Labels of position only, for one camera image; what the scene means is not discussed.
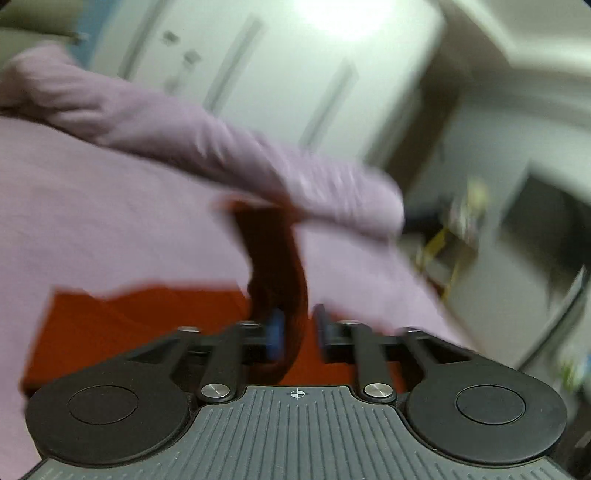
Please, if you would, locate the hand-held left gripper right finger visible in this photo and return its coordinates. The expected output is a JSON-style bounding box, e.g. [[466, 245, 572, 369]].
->
[[312, 304, 472, 403]]

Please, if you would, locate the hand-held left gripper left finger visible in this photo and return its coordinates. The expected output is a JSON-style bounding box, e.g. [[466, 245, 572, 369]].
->
[[124, 309, 287, 403]]

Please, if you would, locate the red knit garment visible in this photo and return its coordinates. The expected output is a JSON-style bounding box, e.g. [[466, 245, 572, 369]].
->
[[21, 196, 403, 394]]

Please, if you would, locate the dark cloth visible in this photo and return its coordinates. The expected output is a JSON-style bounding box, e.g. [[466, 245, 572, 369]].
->
[[403, 205, 446, 234]]

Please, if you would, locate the yellow side shelf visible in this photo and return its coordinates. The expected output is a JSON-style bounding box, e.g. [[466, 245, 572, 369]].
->
[[414, 179, 491, 303]]

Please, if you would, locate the purple duvet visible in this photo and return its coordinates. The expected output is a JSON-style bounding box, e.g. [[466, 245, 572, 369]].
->
[[0, 46, 408, 241]]

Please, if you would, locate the purple bed sheet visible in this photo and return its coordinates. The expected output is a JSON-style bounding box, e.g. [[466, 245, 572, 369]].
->
[[0, 115, 478, 418]]

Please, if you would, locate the white wardrobe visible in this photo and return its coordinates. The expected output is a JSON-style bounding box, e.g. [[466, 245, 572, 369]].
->
[[90, 0, 446, 164]]

